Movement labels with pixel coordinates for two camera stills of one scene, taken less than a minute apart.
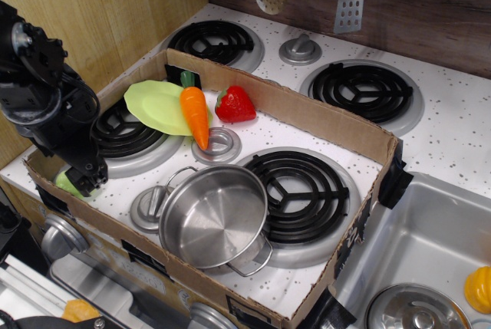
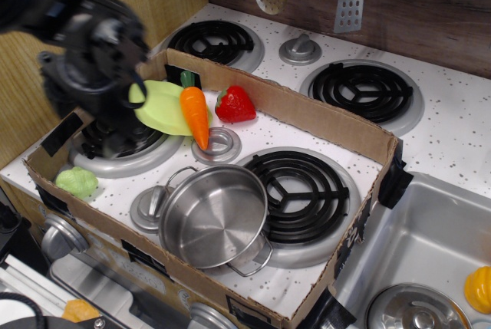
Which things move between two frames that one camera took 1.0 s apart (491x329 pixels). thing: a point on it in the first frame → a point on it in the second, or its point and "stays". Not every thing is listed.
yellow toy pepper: x=477 y=290 stays
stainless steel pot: x=212 y=218 stays
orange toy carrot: x=194 y=106 stays
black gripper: x=74 y=141 → x=116 y=128
